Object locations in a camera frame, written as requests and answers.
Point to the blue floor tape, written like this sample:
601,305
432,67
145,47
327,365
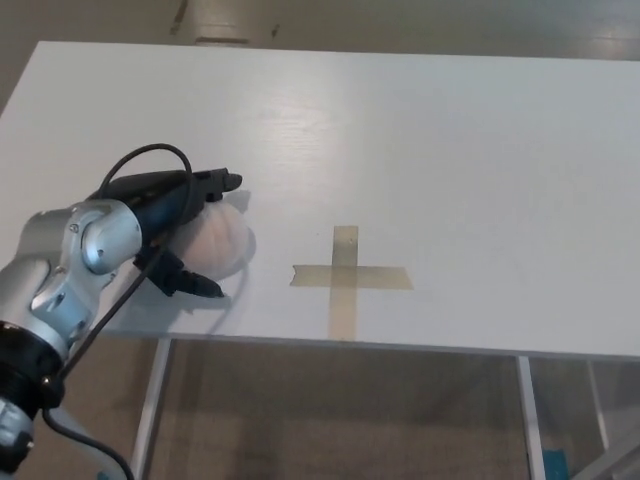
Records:
555,467

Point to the pink dumpling toy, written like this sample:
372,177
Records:
225,245

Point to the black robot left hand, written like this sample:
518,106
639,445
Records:
165,192

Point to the white table leg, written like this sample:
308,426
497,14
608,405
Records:
152,410
599,410
531,425

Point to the light blue metal frame bar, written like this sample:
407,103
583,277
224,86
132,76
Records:
615,457

